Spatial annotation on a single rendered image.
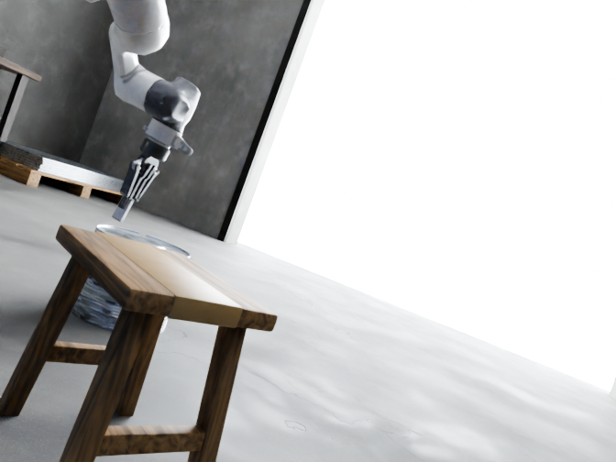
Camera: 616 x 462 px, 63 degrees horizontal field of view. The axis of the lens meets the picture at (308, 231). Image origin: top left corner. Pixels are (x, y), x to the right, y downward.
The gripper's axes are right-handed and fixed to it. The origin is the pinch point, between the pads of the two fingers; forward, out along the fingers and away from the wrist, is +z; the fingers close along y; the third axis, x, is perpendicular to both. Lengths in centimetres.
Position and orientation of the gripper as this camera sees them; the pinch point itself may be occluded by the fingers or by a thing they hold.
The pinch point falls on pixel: (123, 208)
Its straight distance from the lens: 147.2
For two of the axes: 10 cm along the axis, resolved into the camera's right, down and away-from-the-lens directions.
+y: -1.6, -0.3, -9.9
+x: 8.6, 4.9, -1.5
